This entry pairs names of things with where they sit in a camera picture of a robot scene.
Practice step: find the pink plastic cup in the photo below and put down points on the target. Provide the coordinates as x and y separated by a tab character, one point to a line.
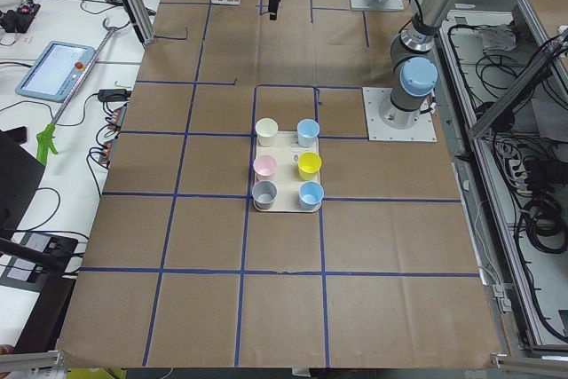
265	167

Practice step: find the grey plastic cup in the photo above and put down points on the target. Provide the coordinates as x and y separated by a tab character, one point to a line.
264	194

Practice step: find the yellow plastic cup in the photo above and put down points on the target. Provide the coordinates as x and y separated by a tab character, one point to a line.
309	165

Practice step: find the black power adapter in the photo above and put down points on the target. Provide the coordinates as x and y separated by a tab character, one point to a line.
113	95

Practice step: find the white plastic cup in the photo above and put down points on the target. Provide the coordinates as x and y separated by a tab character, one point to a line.
266	131

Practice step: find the blue teach pendant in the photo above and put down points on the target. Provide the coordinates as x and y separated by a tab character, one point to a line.
55	72

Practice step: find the cream serving tray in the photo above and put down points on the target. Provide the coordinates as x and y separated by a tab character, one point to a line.
286	152

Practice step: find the light blue cup front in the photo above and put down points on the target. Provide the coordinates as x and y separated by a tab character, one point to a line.
310	195

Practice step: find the light blue cup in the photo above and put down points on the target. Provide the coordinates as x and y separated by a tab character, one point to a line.
310	195
308	131

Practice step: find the green reacher grabber tool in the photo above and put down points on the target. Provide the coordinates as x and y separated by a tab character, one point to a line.
45	138

